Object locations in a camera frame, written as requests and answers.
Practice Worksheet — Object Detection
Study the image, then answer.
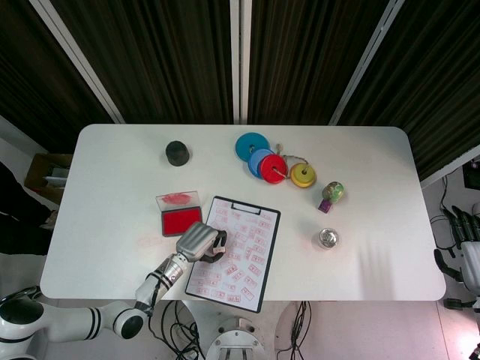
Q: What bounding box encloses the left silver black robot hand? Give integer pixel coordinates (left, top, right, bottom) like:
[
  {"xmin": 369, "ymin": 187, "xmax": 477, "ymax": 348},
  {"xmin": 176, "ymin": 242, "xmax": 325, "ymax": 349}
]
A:
[{"xmin": 175, "ymin": 220, "xmax": 230, "ymax": 266}]

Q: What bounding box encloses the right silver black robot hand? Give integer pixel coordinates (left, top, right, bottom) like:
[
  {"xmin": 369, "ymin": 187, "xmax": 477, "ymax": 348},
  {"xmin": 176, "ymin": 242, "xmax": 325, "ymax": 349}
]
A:
[{"xmin": 433, "ymin": 204, "xmax": 480, "ymax": 290}]

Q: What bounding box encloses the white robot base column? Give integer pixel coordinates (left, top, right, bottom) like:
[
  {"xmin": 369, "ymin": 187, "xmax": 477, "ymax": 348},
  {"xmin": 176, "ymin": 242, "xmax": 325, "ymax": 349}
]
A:
[{"xmin": 205, "ymin": 316, "xmax": 266, "ymax": 360}]

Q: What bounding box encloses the red ink pad case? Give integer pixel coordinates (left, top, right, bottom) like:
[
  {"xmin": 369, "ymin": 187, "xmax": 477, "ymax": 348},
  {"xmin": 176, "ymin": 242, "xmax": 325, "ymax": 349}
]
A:
[{"xmin": 155, "ymin": 190, "xmax": 204, "ymax": 238}]

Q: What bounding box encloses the black clipboard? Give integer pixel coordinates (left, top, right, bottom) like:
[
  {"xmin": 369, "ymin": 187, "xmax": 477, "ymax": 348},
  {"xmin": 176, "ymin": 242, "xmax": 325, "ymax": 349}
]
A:
[{"xmin": 184, "ymin": 195, "xmax": 282, "ymax": 314}]

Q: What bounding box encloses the white red-stamped paper sheet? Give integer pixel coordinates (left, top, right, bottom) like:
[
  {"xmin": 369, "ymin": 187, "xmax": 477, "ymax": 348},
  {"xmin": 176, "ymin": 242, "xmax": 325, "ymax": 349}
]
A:
[{"xmin": 187, "ymin": 197, "xmax": 279, "ymax": 303}]

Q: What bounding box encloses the black faceted cup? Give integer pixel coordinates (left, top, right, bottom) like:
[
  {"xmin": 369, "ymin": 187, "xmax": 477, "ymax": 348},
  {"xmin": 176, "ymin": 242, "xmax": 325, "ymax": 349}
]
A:
[{"xmin": 165, "ymin": 140, "xmax": 191, "ymax": 167}]

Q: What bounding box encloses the blue wooden disc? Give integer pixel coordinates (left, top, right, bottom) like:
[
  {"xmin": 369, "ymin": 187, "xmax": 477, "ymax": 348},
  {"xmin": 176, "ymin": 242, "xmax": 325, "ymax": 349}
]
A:
[{"xmin": 247, "ymin": 148, "xmax": 277, "ymax": 179}]

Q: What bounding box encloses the red wooden disc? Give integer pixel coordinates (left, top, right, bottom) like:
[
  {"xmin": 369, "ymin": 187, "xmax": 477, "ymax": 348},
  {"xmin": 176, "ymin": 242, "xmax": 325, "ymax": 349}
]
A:
[{"xmin": 259, "ymin": 154, "xmax": 288, "ymax": 185}]

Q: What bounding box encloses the teal wooden disc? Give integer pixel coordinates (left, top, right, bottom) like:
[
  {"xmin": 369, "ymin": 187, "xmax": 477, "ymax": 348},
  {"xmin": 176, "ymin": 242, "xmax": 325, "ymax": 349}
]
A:
[{"xmin": 235, "ymin": 132, "xmax": 272, "ymax": 164}]

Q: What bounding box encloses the yellow wooden disc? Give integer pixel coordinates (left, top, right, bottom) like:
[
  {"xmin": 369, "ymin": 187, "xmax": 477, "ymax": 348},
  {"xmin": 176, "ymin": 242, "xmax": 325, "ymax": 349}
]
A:
[{"xmin": 290, "ymin": 162, "xmax": 317, "ymax": 187}]

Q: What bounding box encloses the small yellow-green wooden disc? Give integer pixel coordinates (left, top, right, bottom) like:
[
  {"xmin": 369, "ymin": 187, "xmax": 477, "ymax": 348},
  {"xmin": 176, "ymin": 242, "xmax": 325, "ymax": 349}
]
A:
[{"xmin": 292, "ymin": 163, "xmax": 314, "ymax": 184}]

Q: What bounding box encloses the clear jar of paper clips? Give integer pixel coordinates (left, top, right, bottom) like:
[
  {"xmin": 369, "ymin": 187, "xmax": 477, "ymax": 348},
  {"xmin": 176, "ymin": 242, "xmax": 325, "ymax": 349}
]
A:
[{"xmin": 313, "ymin": 226, "xmax": 341, "ymax": 252}]

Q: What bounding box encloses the colourful bottle with purple cap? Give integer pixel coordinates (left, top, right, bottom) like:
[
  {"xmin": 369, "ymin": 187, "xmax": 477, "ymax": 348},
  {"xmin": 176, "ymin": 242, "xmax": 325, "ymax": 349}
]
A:
[{"xmin": 318, "ymin": 181, "xmax": 347, "ymax": 214}]

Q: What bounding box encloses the brown cardboard box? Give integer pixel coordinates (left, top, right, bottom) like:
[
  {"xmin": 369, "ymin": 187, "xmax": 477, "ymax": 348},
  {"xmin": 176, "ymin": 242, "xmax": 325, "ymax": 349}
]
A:
[{"xmin": 23, "ymin": 152, "xmax": 74, "ymax": 206}]

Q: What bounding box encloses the person in black clothing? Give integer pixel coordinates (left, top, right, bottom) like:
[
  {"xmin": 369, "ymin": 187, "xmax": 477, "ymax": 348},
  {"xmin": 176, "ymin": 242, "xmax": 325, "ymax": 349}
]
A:
[{"xmin": 0, "ymin": 160, "xmax": 58, "ymax": 257}]

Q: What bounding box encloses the dark pleated curtain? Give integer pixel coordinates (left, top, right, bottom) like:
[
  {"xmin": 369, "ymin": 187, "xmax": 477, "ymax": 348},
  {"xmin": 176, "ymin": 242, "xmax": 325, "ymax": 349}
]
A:
[{"xmin": 0, "ymin": 0, "xmax": 480, "ymax": 181}]

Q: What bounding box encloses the thin black cable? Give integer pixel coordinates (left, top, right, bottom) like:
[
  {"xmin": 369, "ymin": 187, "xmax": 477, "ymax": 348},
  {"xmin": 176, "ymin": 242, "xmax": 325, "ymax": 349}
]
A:
[{"xmin": 429, "ymin": 175, "xmax": 464, "ymax": 260}]

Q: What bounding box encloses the black cable bundle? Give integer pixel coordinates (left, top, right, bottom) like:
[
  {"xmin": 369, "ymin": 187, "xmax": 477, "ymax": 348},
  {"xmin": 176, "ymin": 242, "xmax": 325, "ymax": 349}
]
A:
[
  {"xmin": 275, "ymin": 299, "xmax": 314, "ymax": 360},
  {"xmin": 148, "ymin": 299, "xmax": 206, "ymax": 360}
]

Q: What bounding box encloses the white frame bar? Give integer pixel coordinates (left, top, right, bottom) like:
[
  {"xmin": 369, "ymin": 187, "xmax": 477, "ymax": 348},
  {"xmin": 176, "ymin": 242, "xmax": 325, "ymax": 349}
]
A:
[{"xmin": 418, "ymin": 144, "xmax": 480, "ymax": 188}]

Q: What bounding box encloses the braided beige rope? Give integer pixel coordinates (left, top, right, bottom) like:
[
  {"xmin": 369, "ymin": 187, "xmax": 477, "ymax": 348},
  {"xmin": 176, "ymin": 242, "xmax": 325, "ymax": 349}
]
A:
[{"xmin": 274, "ymin": 142, "xmax": 312, "ymax": 179}]

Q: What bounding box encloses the white frame post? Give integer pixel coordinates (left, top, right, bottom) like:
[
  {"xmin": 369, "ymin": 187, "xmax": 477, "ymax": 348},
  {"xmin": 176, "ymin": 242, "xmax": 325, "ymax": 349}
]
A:
[
  {"xmin": 28, "ymin": 0, "xmax": 126, "ymax": 125},
  {"xmin": 328, "ymin": 0, "xmax": 407, "ymax": 125},
  {"xmin": 229, "ymin": 0, "xmax": 253, "ymax": 125}
]

